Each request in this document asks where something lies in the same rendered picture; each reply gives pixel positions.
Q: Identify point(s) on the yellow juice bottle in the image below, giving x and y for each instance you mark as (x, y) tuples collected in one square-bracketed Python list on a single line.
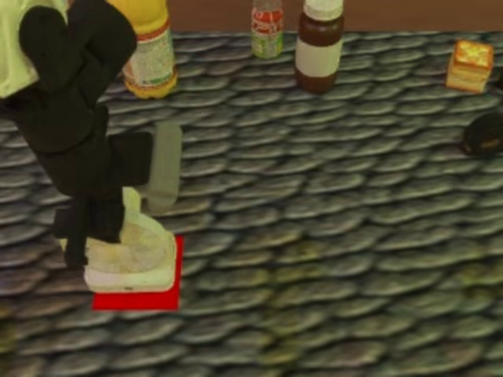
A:
[(155, 55)]

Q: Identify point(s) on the small orange yellow box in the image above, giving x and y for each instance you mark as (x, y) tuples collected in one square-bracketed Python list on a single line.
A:
[(469, 66)]

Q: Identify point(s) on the white square container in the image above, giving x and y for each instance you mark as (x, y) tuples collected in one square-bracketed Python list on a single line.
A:
[(133, 259)]

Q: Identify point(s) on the small red label soda bottle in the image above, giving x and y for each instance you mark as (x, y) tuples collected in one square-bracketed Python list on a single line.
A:
[(267, 31)]

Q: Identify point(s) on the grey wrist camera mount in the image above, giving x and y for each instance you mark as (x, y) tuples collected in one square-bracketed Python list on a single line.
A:
[(165, 169)]

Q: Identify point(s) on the black round object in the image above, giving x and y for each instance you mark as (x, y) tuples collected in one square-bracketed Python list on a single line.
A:
[(485, 135)]

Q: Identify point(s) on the red square plate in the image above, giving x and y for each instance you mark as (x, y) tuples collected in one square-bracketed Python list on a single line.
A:
[(175, 282)]

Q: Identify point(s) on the brown jar with white label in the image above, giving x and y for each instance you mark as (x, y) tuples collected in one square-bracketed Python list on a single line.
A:
[(319, 47)]

